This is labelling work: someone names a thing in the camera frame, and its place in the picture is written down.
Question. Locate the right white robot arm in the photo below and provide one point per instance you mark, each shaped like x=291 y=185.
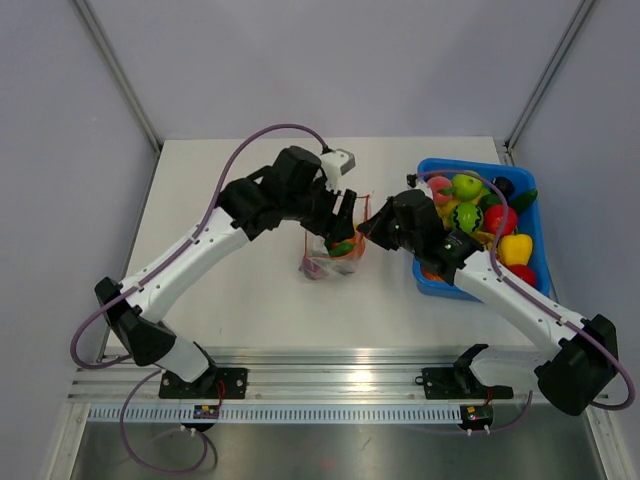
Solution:
x=576 y=357

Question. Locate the aluminium rail base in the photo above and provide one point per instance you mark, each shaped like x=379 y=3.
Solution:
x=293 y=376

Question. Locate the red toy apple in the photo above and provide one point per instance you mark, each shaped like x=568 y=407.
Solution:
x=493 y=218

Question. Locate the green toy chili pepper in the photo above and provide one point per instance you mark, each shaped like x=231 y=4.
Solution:
x=341 y=249

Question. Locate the white slotted cable duct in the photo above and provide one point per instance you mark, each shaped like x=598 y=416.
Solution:
x=278 y=414

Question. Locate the orange toy fruit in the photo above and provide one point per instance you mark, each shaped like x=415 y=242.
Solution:
x=358 y=241

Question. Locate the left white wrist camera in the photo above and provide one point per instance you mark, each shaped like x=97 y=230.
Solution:
x=335 y=165

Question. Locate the green toy apple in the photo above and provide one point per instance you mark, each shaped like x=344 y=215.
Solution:
x=465 y=187

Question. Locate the pink toy peach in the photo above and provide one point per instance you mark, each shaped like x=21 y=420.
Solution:
x=441 y=188

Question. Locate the green toy cucumber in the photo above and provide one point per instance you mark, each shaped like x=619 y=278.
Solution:
x=523 y=201

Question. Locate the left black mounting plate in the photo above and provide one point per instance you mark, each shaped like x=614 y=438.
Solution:
x=222 y=382

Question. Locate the black mounting plate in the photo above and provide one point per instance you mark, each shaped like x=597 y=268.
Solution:
x=452 y=383
x=222 y=382

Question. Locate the yellow toy bell pepper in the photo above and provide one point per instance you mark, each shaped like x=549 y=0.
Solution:
x=515 y=249

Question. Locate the dark toy avocado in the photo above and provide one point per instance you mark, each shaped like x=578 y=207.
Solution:
x=504 y=185

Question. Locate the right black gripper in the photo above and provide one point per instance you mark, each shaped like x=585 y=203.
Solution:
x=375 y=228

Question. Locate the red toy tomato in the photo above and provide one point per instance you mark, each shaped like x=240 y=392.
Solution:
x=525 y=273

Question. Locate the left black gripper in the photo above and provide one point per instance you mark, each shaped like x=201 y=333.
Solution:
x=325 y=224

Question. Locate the green striped toy watermelon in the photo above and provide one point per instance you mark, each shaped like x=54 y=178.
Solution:
x=467 y=217

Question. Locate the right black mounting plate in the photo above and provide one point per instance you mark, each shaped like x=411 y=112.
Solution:
x=452 y=383

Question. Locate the clear zip top bag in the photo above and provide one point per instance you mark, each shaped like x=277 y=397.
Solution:
x=322 y=259

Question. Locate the purple toy onion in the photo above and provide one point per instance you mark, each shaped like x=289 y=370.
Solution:
x=311 y=270

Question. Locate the yellow toy corn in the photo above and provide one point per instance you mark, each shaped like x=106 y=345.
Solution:
x=486 y=239

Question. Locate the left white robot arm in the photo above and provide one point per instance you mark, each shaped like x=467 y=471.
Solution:
x=137 y=305

